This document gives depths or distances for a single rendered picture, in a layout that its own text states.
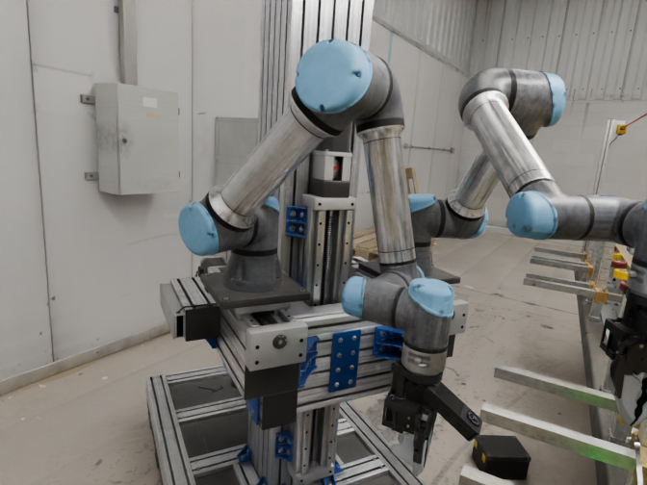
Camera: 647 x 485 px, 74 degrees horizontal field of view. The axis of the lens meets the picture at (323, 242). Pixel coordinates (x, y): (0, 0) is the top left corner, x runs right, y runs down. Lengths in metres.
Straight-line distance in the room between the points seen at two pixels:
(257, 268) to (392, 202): 0.38
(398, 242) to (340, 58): 0.35
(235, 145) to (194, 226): 2.33
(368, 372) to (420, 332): 0.60
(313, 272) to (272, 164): 0.50
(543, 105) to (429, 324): 0.58
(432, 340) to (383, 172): 0.33
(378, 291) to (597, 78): 8.18
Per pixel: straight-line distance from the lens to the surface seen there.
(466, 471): 0.88
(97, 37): 2.91
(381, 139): 0.86
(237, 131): 3.22
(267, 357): 0.99
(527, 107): 1.08
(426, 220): 1.28
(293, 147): 0.80
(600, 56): 8.86
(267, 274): 1.06
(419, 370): 0.77
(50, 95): 2.75
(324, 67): 0.74
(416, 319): 0.74
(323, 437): 1.54
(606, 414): 1.55
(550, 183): 0.80
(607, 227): 0.82
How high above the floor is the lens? 1.39
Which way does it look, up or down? 12 degrees down
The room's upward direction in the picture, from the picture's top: 4 degrees clockwise
